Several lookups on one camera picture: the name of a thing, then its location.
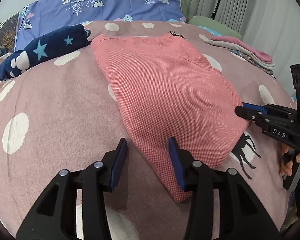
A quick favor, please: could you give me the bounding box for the coral pink bear shirt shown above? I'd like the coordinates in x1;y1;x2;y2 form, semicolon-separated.
91;33;248;202

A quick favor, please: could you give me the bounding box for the stack of folded clothes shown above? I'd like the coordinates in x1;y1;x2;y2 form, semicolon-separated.
206;39;275;75

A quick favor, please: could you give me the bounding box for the person right hand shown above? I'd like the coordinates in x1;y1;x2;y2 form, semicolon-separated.
279;144;300;178

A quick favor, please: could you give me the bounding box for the pink folded garment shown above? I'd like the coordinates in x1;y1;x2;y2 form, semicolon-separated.
207;36;273;64

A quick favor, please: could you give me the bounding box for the green pillow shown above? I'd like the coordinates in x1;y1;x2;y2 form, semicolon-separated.
188;16;243;40

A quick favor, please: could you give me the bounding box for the grey curtain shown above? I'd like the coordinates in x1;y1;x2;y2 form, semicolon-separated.
181;0;300;96

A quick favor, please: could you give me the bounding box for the black floor lamp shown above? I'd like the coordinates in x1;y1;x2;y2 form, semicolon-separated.
210;0;221;20

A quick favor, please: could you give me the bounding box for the navy star fleece garment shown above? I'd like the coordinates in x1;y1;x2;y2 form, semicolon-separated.
0;24;91;82

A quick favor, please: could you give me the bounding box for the blue tree print pillow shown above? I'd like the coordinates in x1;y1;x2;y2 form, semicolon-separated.
14;0;186;50

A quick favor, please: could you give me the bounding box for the dark patterned pillow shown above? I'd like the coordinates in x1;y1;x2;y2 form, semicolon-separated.
0;13;18;53

